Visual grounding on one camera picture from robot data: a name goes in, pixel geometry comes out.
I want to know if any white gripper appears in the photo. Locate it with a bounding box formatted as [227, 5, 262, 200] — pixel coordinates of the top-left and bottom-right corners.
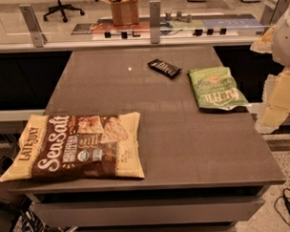
[251, 26, 290, 134]

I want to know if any black rxbar chocolate bar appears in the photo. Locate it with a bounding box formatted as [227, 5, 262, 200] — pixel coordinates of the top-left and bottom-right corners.
[148, 59, 181, 79]

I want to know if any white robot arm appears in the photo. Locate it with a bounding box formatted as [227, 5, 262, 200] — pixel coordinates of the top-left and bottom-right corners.
[251, 5, 290, 134]

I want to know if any green kettle chip bag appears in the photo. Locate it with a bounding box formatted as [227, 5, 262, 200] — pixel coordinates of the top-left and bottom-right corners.
[187, 67, 249, 111]

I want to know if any brown sea salt chip bag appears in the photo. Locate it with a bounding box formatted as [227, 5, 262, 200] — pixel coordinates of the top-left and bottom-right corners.
[0, 113, 144, 182]

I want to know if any brown cardboard box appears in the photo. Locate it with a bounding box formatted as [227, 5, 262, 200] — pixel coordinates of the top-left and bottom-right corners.
[111, 1, 139, 26]

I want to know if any colourful floor mat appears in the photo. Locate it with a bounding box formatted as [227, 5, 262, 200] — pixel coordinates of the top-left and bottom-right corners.
[72, 14, 263, 34]

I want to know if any grey table drawer base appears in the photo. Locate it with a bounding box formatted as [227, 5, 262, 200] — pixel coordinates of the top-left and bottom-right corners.
[32, 196, 264, 232]

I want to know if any black office chair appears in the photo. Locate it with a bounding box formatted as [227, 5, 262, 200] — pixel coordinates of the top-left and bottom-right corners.
[43, 0, 85, 22]

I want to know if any right metal glass post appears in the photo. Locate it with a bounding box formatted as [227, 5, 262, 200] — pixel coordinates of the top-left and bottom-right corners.
[260, 0, 290, 30]

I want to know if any metal glass post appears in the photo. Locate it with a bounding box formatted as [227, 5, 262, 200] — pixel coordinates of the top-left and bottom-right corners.
[19, 5, 47, 48]
[149, 0, 160, 44]
[260, 0, 290, 30]

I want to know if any middle metal glass post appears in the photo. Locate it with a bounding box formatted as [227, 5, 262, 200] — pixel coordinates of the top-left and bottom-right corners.
[149, 0, 160, 44]

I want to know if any left metal glass post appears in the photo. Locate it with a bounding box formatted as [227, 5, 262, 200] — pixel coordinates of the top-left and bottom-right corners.
[19, 5, 47, 48]

